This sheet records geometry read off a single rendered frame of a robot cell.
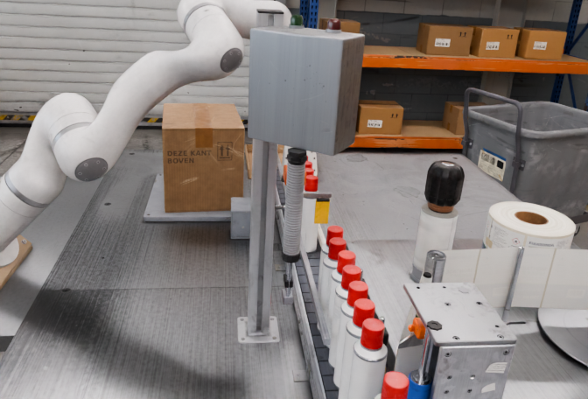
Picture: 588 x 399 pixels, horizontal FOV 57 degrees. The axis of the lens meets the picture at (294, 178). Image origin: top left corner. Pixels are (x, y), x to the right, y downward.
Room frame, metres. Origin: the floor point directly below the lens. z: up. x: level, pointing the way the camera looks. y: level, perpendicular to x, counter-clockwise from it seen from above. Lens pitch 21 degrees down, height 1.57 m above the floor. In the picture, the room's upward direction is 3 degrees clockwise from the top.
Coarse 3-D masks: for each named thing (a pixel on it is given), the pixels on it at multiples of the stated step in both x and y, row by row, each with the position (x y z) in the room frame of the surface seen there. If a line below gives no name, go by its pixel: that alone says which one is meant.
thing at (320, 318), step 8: (280, 168) 1.64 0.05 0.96; (280, 176) 1.58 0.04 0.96; (304, 248) 1.11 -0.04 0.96; (304, 256) 1.08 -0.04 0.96; (304, 264) 1.04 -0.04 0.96; (304, 272) 1.03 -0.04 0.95; (312, 280) 0.98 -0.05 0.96; (312, 288) 0.95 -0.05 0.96; (312, 296) 0.92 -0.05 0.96; (320, 304) 0.89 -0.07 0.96; (320, 312) 0.87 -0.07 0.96; (320, 320) 0.84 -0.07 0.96; (320, 328) 0.82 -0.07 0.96; (328, 336) 0.80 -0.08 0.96; (328, 344) 0.79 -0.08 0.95
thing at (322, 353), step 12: (276, 180) 1.74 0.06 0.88; (300, 264) 1.18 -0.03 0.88; (312, 264) 1.18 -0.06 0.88; (300, 276) 1.12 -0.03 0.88; (300, 288) 1.11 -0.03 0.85; (312, 312) 0.98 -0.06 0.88; (312, 324) 0.94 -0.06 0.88; (312, 336) 0.90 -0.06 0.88; (324, 348) 0.86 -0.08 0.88; (324, 360) 0.83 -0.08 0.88; (324, 372) 0.80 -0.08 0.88; (324, 384) 0.77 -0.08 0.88; (336, 396) 0.74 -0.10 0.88
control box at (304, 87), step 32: (256, 32) 0.91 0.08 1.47; (288, 32) 0.88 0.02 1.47; (320, 32) 0.90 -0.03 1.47; (256, 64) 0.91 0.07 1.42; (288, 64) 0.88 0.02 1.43; (320, 64) 0.85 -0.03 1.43; (352, 64) 0.88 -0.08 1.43; (256, 96) 0.91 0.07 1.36; (288, 96) 0.88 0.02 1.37; (320, 96) 0.85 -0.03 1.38; (352, 96) 0.89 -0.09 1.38; (256, 128) 0.90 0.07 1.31; (288, 128) 0.88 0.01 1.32; (320, 128) 0.85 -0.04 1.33; (352, 128) 0.90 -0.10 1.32
